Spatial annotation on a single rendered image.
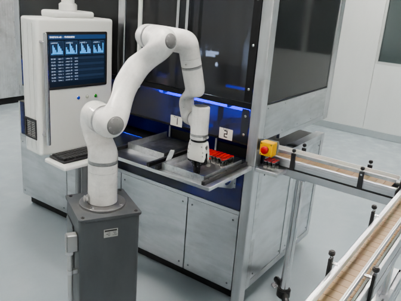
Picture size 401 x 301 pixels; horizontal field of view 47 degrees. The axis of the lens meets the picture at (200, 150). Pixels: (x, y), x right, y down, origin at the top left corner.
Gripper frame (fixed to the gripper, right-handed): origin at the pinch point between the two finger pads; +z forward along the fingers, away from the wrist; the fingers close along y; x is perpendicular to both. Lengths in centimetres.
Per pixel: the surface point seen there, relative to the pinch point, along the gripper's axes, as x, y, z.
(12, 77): -230, 497, 55
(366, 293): 46, -95, 0
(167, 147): -26.9, 39.9, 4.3
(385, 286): -18, -90, 34
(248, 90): -36, -4, -35
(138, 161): 2.2, 35.2, 4.3
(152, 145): -23, 48, 4
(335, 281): 47, -86, -1
